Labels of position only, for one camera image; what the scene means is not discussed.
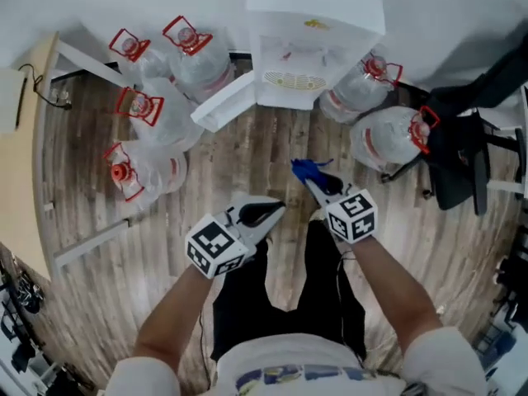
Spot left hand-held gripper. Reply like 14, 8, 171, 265
185, 195, 286, 280

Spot black cable bundle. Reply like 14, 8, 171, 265
14, 272, 45, 316

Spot clear water bottle red handle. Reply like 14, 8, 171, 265
108, 28, 170, 88
318, 51, 403, 125
349, 105, 441, 172
114, 85, 206, 148
162, 14, 235, 103
102, 140, 189, 214

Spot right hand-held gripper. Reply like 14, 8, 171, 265
304, 173, 379, 245

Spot blue cloth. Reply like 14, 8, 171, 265
290, 158, 335, 189

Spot person's right forearm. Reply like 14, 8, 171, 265
350, 235, 442, 354

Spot black power cable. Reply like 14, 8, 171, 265
18, 63, 73, 111

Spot person's left forearm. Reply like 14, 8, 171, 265
134, 264, 219, 362

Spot black office chair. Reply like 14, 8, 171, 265
381, 35, 528, 216

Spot light wooden desk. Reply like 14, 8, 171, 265
0, 31, 131, 282

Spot person's black trousers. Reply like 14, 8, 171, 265
210, 220, 368, 362

